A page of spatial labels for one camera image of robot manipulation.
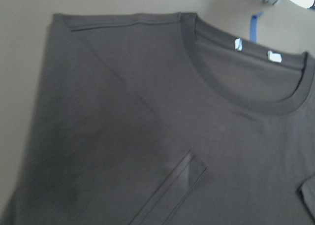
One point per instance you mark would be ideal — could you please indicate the dark brown t-shirt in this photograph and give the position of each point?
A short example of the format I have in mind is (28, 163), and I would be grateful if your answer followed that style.
(157, 119)

